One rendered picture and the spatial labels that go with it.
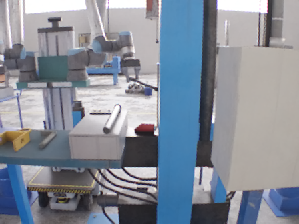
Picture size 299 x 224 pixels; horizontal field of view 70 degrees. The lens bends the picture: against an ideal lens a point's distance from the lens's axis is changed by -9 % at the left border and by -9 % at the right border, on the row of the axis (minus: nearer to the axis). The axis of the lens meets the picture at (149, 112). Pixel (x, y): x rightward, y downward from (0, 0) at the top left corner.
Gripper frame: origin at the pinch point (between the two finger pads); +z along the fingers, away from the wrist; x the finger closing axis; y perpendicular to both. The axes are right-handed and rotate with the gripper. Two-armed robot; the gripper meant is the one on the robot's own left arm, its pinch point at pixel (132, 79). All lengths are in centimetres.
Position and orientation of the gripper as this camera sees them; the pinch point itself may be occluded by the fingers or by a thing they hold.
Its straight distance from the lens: 156.8
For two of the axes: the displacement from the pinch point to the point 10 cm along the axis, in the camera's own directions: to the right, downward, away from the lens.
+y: 4.4, -1.4, -8.9
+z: 1.8, 9.8, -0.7
